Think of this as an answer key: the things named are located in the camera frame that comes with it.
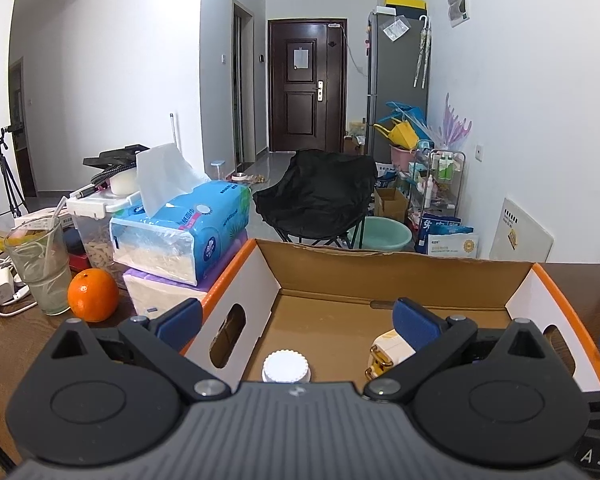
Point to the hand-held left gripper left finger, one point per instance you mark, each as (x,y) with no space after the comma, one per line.
(182,317)

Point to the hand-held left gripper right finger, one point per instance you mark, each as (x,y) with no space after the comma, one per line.
(415,322)

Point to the white yellow charger plug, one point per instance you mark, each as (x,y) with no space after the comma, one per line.
(387,350)

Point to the red cardboard box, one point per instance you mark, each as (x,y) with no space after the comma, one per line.
(380,275)

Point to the white bottle cap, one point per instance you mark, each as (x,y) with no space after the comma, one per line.
(286,366)

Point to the purple white tissue pack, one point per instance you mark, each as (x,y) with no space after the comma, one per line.
(160,295)

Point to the blue tissue pack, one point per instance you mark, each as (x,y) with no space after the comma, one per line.
(200,230)

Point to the green plastic basin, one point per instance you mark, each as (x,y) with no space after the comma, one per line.
(387,235)

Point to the orange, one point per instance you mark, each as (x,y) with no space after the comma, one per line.
(93,295)

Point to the clear food container white lid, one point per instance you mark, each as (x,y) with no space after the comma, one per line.
(97,245)

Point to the small cardboard carton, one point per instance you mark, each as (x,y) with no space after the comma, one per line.
(391,205)

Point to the white board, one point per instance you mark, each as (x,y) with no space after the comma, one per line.
(522,235)

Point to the metal rack cart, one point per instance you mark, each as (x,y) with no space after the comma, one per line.
(442,185)

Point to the clear drinking glass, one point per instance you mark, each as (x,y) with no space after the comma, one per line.
(42,275)

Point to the white round container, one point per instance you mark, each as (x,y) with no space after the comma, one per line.
(124,182)

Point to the pet food bowl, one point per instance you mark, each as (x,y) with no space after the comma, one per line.
(241,177)

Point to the clear drinking straw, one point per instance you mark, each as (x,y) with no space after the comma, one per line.
(52,225)

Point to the black folding chair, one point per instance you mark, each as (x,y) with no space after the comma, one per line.
(315,195)

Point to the pink bucket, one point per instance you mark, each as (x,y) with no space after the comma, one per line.
(401,155)

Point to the flat white box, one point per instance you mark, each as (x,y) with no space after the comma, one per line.
(37,217)

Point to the white mop pole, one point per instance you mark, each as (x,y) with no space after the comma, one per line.
(173,130)

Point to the yellow bag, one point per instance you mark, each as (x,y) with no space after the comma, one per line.
(400,135)

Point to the grey refrigerator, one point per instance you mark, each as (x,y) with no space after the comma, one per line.
(395,75)

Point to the dark wooden door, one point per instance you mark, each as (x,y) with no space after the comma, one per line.
(305,90)

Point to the white folded umbrella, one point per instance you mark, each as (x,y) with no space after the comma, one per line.
(422,55)

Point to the clear plastic sleeve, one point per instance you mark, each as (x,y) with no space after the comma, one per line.
(395,29)

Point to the yellow black box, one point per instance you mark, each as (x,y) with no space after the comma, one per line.
(405,2)

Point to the black camera tripod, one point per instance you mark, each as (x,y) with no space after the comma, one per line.
(5,180)

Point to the open doorway frame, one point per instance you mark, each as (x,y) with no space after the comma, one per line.
(244,85)

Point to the wall electrical panel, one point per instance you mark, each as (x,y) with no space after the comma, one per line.
(457,2)

